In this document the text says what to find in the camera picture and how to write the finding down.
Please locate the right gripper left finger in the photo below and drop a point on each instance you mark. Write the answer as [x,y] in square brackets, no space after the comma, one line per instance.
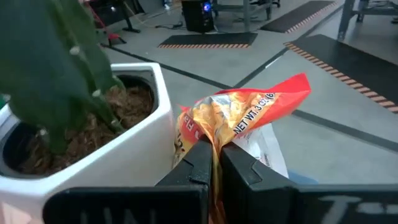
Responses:
[199,168]

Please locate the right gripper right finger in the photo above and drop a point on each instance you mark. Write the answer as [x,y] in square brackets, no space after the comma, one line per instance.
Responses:
[242,186]

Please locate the orange Maruchan ramen pack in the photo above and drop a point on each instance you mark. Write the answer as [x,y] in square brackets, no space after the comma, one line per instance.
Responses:
[236,112]

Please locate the white hexagonal planter pot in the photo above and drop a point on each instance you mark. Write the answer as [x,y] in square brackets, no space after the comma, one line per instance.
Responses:
[124,155]

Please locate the black hazard-striped floor mat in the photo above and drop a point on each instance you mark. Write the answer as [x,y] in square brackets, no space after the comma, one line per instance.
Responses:
[295,17]
[357,62]
[211,39]

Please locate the black computer tower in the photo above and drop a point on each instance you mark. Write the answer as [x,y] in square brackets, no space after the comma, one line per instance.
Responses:
[196,18]

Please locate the black floor stand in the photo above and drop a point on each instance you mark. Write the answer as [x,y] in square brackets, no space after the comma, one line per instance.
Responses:
[132,29]

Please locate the red and black stand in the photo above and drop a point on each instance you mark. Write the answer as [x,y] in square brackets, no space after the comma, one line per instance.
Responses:
[114,36]

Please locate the grey metal table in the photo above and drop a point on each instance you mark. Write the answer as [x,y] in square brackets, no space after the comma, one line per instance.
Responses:
[246,11]

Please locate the green cactus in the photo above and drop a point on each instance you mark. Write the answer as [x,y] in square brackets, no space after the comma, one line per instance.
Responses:
[46,62]

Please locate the dark metal table legs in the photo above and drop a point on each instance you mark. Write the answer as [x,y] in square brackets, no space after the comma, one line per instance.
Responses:
[345,18]

